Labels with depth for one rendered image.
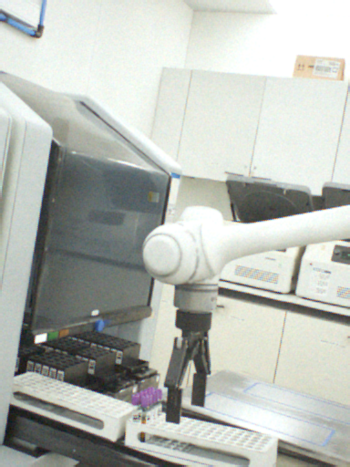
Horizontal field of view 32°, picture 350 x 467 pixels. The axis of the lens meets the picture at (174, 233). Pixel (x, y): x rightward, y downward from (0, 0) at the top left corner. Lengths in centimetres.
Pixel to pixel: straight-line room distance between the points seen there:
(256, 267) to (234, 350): 51
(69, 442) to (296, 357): 236
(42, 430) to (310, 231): 72
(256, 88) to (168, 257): 306
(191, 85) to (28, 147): 296
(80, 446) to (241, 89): 303
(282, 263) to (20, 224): 244
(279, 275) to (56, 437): 237
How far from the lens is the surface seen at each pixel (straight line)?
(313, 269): 354
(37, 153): 132
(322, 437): 163
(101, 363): 172
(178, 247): 103
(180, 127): 415
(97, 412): 136
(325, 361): 357
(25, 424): 145
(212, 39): 460
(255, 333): 364
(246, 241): 107
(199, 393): 137
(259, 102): 400
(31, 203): 132
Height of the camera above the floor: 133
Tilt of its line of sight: 3 degrees down
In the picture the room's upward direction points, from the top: 10 degrees clockwise
